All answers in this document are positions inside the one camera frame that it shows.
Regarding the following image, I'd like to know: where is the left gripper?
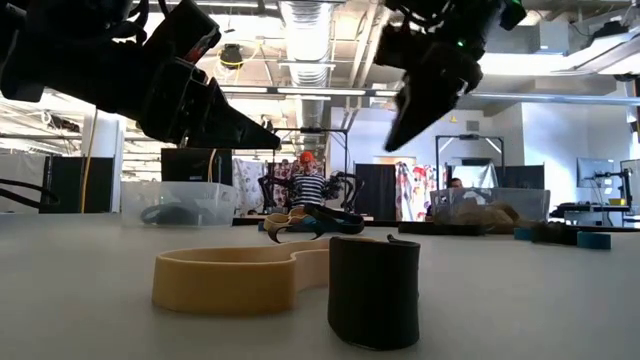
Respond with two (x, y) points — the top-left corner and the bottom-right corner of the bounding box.
(138, 56), (282, 151)

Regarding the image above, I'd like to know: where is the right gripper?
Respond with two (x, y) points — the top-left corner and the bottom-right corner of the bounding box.
(383, 41), (485, 154)

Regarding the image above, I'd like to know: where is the short wide black rubber band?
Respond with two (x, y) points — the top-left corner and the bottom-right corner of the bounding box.
(327, 233), (422, 352)

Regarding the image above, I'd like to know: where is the black and white cloth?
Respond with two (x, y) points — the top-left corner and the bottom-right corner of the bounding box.
(232, 158), (266, 211)

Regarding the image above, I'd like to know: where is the black monitor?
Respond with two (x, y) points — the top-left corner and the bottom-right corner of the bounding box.
(160, 147), (234, 184)

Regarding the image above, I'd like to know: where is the red patterned cloth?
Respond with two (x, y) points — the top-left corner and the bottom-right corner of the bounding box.
(272, 159), (301, 177)

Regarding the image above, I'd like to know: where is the colourful patterned cloth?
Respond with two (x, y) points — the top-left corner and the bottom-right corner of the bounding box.
(394, 162), (436, 221)

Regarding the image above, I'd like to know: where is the long ceiling light bar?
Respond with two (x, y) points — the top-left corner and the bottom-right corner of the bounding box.
(219, 82), (401, 100)

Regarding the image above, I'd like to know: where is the black curtain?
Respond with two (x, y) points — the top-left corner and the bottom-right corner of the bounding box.
(353, 163), (397, 221)

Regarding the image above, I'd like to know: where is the clear plastic bin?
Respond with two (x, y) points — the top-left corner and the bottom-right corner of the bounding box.
(119, 180), (239, 229)

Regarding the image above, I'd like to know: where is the black screen panel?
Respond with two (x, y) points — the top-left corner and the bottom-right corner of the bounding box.
(499, 164), (545, 190)

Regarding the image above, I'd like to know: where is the grey mesh basket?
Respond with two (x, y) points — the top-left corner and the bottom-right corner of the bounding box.
(429, 187), (551, 229)

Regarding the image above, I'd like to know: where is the black partition panel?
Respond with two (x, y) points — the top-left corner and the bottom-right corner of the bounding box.
(39, 156), (115, 215)

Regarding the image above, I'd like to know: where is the yellow cable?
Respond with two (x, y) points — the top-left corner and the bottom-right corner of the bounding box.
(207, 43), (262, 184)
(81, 117), (99, 215)

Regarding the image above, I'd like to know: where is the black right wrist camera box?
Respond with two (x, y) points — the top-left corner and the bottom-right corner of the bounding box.
(373, 19), (419, 71)

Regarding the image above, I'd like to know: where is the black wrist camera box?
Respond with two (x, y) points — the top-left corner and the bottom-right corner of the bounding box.
(127, 0), (223, 66)
(373, 19), (419, 71)

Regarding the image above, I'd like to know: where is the silver air duct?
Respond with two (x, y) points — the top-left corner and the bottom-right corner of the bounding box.
(277, 0), (335, 159)

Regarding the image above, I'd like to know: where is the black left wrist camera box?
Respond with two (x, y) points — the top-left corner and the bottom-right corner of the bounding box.
(127, 0), (223, 66)

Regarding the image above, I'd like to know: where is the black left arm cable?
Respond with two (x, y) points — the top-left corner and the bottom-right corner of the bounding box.
(0, 177), (60, 209)

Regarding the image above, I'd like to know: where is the black aluminium table frame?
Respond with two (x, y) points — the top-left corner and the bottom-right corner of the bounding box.
(232, 214), (640, 235)

